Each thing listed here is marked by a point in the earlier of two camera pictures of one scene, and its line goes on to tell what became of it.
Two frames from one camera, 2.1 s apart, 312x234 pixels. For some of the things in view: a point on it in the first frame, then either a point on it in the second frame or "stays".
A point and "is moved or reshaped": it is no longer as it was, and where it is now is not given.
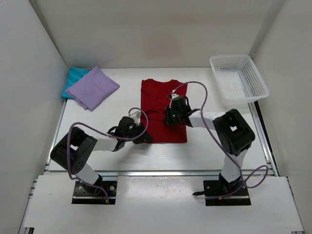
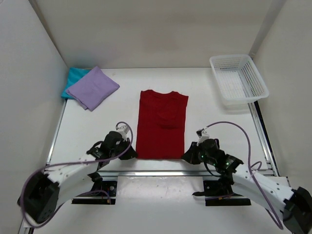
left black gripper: (144, 138) to (130, 154)
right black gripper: (169, 120) to (190, 156)
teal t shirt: (74, 74) stays
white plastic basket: (238, 79) stays
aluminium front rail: (161, 173) stays
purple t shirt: (92, 88) stays
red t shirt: (154, 97) is moved or reshaped
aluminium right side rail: (256, 114) stays
